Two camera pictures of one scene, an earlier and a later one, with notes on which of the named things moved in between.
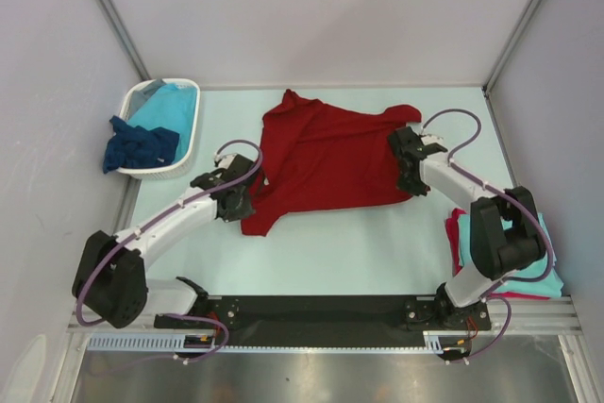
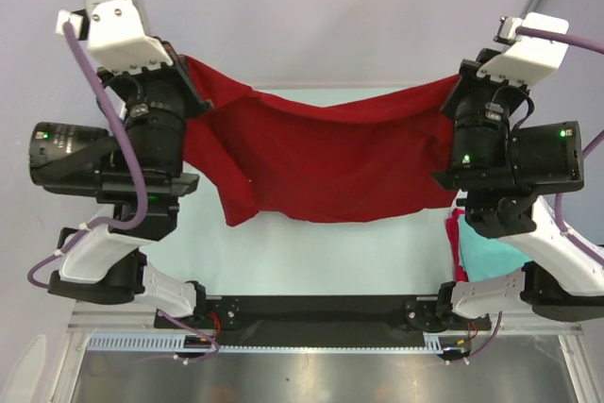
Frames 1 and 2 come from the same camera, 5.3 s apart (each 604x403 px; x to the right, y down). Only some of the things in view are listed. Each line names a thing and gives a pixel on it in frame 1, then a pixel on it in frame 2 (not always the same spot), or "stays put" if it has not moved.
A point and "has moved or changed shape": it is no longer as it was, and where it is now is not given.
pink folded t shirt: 452,222 stays put
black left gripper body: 243,209 -> 155,100
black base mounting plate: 329,321 stays put
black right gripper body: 411,185 -> 481,108
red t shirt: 318,156 has moved or changed shape
